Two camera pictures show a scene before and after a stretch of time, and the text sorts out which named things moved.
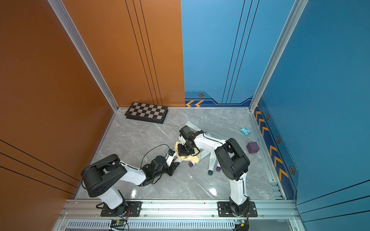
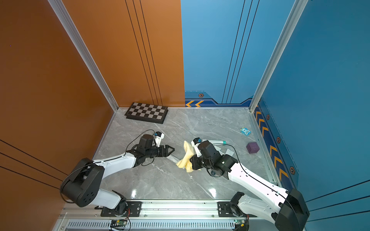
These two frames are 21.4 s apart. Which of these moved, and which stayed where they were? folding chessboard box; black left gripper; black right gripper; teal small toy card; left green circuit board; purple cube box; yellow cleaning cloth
Moved: yellow cleaning cloth; black right gripper; black left gripper
Stayed: teal small toy card; purple cube box; left green circuit board; folding chessboard box
